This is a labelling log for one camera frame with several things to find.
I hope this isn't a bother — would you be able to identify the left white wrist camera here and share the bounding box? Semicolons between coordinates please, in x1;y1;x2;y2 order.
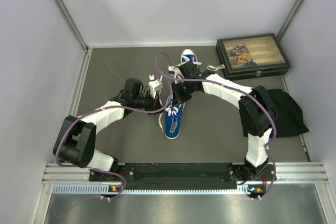
148;74;163;98

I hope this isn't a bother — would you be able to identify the aluminium frame rail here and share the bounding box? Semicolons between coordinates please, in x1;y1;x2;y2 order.
42;162;328;184

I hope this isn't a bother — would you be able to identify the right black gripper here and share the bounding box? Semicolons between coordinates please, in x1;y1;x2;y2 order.
171;79;194;107

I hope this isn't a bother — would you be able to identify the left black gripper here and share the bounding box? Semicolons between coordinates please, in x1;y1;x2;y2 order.
133;89;165;116

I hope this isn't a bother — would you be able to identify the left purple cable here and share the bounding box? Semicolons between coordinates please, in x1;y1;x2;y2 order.
54;73;174;199

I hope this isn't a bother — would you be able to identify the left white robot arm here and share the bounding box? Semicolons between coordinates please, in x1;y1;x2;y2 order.
53;77;163;180

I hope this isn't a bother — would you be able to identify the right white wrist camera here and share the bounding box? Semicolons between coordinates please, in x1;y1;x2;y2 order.
168;66;184;79

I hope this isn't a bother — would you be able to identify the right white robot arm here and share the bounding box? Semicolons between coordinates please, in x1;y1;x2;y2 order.
169;61;277;180

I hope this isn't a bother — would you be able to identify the blue sneaker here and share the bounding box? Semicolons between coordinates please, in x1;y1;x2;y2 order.
158;93;185;140
176;49;202;79

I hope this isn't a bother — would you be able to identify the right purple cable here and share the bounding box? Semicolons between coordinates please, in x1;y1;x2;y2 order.
154;52;278;200

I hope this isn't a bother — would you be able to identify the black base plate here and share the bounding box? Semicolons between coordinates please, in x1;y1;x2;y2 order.
89;162;276;190

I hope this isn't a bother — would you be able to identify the black cloth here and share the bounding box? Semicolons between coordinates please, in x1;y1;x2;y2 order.
268;89;309;138

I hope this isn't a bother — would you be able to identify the purple cable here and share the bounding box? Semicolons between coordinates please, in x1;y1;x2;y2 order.
154;52;278;200
54;73;174;199

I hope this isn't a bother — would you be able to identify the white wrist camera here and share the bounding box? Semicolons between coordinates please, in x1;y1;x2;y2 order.
148;74;163;98
168;66;184;79

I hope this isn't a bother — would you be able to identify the grey slotted cable duct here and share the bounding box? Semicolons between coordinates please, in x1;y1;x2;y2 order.
52;184;251;196

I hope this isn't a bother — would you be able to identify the black glass-lid jewelry box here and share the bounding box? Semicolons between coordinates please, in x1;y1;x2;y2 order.
216;33;291;81

